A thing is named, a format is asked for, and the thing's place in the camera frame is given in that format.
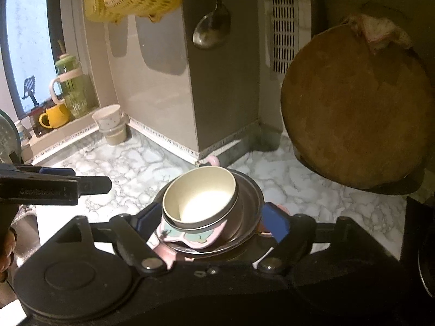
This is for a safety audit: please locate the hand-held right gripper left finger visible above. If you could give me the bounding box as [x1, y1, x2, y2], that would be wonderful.
[66, 203, 169, 276]

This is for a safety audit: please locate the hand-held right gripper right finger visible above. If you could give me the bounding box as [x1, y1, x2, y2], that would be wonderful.
[256, 202, 378, 274]

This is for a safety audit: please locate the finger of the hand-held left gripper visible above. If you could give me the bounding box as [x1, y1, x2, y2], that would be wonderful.
[77, 177, 112, 198]
[39, 167, 78, 177]

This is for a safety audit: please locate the large steel bowl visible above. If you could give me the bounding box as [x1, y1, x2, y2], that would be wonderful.
[153, 170, 265, 255]

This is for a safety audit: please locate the pink steel-lined bowl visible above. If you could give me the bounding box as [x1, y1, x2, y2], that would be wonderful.
[154, 154, 245, 248]

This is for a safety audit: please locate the beige bowl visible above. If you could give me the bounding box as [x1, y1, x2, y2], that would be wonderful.
[98, 124, 129, 146]
[162, 168, 238, 226]

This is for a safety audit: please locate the person's left hand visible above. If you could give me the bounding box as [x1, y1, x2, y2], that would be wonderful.
[0, 229, 17, 282]

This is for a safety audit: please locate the stainless steel sink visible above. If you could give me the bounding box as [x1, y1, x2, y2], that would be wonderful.
[10, 205, 41, 265]

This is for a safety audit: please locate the beige bowl under floral bowl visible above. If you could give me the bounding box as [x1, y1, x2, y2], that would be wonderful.
[98, 124, 129, 146]

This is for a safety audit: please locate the yellow mug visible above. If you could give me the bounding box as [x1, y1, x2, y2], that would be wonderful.
[38, 104, 70, 129]

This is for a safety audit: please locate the steel colander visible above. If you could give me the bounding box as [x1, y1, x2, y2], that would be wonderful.
[0, 109, 21, 164]

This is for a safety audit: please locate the white floral bowl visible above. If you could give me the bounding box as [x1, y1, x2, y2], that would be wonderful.
[92, 104, 123, 131]

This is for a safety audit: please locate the green water jug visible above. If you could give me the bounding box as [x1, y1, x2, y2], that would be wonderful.
[49, 52, 89, 118]

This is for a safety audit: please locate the music note trim tape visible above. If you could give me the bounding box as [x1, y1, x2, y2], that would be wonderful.
[24, 115, 262, 164]

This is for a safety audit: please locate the black spatula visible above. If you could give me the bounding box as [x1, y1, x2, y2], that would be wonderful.
[21, 76, 39, 107]

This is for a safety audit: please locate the round wooden cutting board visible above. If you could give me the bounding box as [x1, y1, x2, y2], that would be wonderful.
[280, 24, 432, 189]

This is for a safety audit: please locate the dark appliance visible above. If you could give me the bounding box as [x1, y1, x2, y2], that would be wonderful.
[399, 195, 435, 299]

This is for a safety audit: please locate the window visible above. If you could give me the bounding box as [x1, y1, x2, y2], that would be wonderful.
[0, 0, 65, 116]

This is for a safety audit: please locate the hanging steel ladle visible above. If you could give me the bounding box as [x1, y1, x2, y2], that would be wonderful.
[192, 0, 232, 49]

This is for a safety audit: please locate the white vent grille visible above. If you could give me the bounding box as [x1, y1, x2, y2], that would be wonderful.
[270, 0, 296, 74]

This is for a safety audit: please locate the crumpled pale cloth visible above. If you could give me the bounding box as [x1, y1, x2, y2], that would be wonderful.
[347, 14, 413, 53]

